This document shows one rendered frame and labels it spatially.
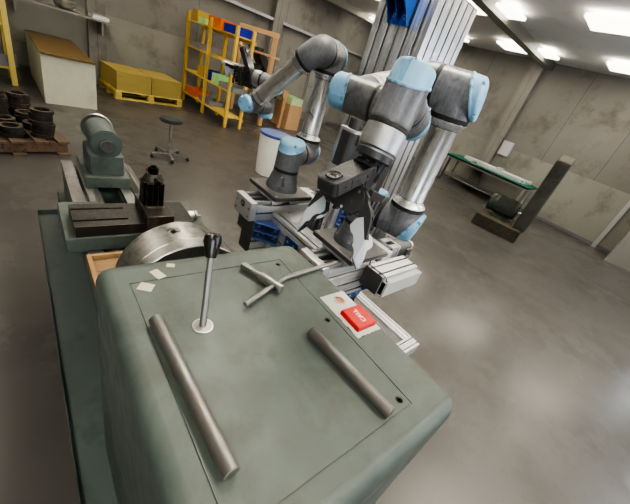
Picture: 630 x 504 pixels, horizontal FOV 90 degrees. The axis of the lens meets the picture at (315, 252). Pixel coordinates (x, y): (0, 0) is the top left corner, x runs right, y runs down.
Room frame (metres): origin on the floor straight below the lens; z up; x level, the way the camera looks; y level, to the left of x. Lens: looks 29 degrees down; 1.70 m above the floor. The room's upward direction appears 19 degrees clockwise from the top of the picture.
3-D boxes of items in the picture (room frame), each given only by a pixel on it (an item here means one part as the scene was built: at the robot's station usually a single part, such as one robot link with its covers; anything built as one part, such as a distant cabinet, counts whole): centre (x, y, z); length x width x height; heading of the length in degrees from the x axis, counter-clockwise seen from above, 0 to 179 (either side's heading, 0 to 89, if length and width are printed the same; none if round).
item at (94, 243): (1.16, 0.79, 0.90); 0.53 x 0.30 x 0.06; 137
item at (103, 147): (1.52, 1.23, 1.01); 0.30 x 0.20 x 0.29; 47
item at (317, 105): (1.58, 0.21, 1.54); 0.15 x 0.12 x 0.55; 161
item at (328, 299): (0.58, -0.12, 1.23); 0.13 x 0.08 x 0.06; 47
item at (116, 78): (7.05, 4.71, 0.25); 1.44 x 1.04 x 0.50; 140
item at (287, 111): (9.16, 2.59, 1.00); 1.55 x 1.39 x 2.01; 50
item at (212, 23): (7.68, 3.41, 0.97); 2.21 x 0.57 x 1.93; 50
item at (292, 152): (1.46, 0.25, 1.33); 0.13 x 0.12 x 0.14; 161
